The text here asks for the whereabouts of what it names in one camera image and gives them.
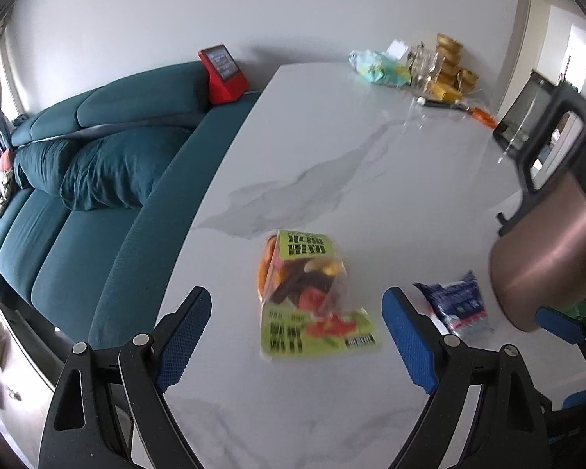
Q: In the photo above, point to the blue white snack packet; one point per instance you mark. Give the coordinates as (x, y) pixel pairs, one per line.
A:
(456, 303)

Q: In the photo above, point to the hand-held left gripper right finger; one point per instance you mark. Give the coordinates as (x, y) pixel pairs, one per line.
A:
(408, 337)

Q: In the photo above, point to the teal tissue packet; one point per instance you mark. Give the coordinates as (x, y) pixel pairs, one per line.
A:
(376, 66)

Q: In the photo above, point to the teal sofa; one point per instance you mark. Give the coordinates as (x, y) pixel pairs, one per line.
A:
(53, 264)

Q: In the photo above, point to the red framed screen device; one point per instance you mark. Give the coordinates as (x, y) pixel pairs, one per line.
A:
(224, 85)

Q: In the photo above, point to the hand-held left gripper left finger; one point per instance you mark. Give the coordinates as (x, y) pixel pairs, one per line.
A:
(185, 337)

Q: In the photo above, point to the patterned cloth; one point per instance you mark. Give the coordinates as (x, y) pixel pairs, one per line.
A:
(2, 185)

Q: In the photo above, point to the green yellow snack packet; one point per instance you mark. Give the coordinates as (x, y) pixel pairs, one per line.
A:
(293, 337)

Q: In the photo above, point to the clear glass jar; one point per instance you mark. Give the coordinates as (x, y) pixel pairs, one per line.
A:
(426, 68)

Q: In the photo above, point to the large teal cushion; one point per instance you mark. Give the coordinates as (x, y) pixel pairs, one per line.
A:
(112, 171)

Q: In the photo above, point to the copper kettle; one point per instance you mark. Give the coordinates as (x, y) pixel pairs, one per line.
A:
(542, 264)

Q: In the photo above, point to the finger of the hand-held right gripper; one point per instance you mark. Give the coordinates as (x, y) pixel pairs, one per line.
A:
(578, 398)
(564, 325)

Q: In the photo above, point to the stack of gold cans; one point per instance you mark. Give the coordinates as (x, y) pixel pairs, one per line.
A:
(451, 66)

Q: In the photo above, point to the small teal cushion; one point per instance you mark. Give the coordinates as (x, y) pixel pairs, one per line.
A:
(39, 163)

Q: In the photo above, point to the white paper box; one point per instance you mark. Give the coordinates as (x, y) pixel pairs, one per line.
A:
(398, 49)

